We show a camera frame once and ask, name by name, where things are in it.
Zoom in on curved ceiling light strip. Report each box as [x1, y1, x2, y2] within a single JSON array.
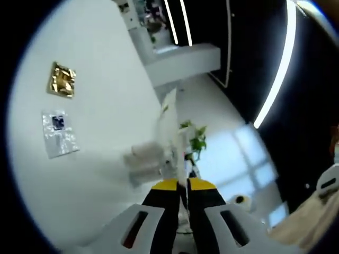
[[163, 0, 180, 47], [180, 0, 193, 48]]

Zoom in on gold skincare sachet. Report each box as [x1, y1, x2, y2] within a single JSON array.
[[47, 60, 77, 99]]

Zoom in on long ceiling light strip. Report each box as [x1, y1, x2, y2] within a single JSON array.
[[253, 0, 297, 130]]

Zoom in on person's beige printed shirt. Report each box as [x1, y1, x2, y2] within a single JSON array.
[[269, 190, 339, 251]]

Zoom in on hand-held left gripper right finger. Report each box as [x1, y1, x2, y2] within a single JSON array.
[[186, 177, 269, 254]]

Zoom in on potted green plant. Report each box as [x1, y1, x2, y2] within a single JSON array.
[[177, 119, 208, 162]]

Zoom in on clear plastic sachet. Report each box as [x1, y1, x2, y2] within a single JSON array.
[[41, 109, 81, 159]]

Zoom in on large window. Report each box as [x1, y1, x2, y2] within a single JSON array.
[[197, 124, 291, 228]]

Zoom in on white low cabinet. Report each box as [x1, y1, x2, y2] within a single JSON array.
[[144, 43, 222, 88]]

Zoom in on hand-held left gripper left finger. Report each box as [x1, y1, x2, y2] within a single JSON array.
[[86, 178, 181, 254]]

